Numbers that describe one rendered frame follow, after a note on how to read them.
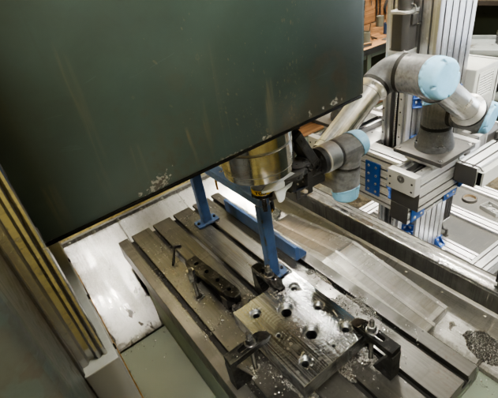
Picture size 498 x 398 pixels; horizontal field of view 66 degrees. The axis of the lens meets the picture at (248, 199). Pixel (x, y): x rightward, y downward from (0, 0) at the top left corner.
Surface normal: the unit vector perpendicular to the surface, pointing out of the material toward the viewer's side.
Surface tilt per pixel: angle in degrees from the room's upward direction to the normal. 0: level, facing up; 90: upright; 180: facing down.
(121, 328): 24
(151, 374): 0
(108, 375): 90
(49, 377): 90
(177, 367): 0
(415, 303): 8
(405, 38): 90
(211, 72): 90
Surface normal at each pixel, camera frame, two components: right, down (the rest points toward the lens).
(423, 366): -0.15, -0.83
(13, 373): 0.59, 0.37
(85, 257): 0.11, -0.60
